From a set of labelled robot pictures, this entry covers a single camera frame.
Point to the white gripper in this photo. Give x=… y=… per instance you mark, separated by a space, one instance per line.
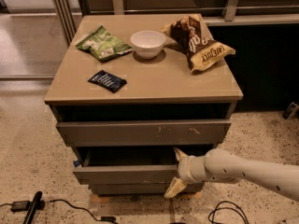
x=186 y=169

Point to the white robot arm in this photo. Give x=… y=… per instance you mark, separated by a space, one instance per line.
x=221 y=166

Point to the grey top drawer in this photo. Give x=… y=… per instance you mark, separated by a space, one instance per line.
x=143 y=133

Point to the grey three-drawer cabinet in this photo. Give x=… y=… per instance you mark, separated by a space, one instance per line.
x=159 y=89

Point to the dark blue snack packet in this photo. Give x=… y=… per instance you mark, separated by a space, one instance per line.
x=108 y=81

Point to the brown yellow chip bag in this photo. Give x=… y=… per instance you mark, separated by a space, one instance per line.
x=201 y=51

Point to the white bowl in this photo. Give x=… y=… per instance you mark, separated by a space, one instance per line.
x=147 y=44

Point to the dark object at right edge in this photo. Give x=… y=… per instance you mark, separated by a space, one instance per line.
x=290 y=111

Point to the green snack bag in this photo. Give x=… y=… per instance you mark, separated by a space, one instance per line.
x=102 y=45

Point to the black power adapter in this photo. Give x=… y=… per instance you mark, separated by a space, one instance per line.
x=20 y=206

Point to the metal shelf frame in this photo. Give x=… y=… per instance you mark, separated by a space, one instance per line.
x=217 y=12

